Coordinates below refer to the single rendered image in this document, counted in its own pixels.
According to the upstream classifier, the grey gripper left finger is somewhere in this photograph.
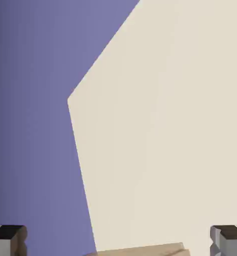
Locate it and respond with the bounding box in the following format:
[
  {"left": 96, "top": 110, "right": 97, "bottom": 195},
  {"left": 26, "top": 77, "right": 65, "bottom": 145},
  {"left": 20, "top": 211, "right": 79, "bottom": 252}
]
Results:
[{"left": 0, "top": 224, "right": 28, "bottom": 256}]

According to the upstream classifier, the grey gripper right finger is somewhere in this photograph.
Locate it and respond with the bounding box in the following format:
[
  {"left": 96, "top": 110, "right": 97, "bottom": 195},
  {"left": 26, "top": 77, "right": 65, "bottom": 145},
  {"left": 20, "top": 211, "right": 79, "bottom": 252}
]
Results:
[{"left": 209, "top": 224, "right": 237, "bottom": 256}]

